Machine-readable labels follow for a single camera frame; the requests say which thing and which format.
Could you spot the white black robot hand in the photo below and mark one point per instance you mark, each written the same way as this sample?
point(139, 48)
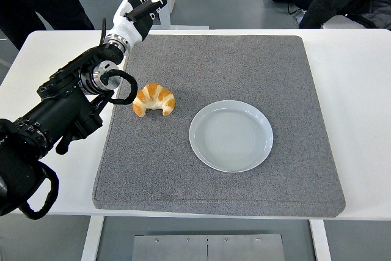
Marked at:
point(129, 27)

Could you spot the golden croissant bread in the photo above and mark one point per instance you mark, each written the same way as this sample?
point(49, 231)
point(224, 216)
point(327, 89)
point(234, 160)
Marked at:
point(154, 97)

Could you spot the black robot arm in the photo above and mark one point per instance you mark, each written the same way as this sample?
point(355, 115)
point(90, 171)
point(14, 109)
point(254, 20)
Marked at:
point(55, 111)

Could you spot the pale grey round plate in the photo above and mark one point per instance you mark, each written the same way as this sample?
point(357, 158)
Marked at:
point(231, 136)

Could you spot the grey metal plate with screws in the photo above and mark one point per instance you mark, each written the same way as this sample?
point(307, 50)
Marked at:
point(207, 248)

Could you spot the grey fabric mat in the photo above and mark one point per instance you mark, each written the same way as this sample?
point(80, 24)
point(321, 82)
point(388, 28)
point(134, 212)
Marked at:
point(214, 68)

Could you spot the white seat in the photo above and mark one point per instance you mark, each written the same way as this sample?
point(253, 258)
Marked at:
point(339, 22)

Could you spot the white table leg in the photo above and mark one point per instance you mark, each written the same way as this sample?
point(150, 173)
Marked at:
point(320, 241)
point(91, 239)

